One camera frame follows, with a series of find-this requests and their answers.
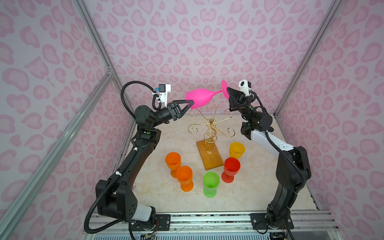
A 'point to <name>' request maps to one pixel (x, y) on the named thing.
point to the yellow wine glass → (236, 150)
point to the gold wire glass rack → (211, 126)
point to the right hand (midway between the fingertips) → (228, 93)
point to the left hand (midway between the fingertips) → (193, 102)
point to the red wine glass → (232, 166)
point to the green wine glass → (211, 181)
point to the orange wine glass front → (173, 160)
